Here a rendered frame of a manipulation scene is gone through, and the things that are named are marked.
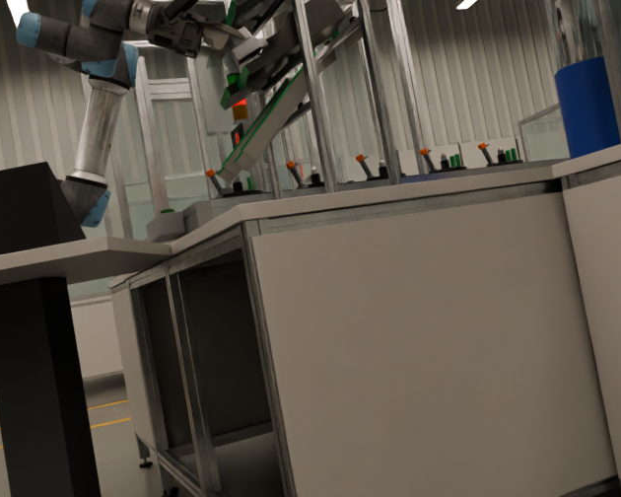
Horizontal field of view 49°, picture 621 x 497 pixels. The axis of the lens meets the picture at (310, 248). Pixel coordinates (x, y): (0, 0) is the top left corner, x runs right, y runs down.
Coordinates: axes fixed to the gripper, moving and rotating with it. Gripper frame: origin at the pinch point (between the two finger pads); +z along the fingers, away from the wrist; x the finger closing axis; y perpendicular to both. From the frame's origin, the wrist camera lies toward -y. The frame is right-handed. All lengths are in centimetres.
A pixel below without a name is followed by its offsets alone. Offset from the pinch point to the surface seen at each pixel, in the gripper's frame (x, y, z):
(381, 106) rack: 1.4, 6.1, 36.3
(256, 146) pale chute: 5.7, 24.4, 10.6
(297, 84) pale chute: 3.4, 7.6, 15.6
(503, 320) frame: 23, 48, 69
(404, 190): 27, 28, 41
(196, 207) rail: -21.2, 39.8, -0.4
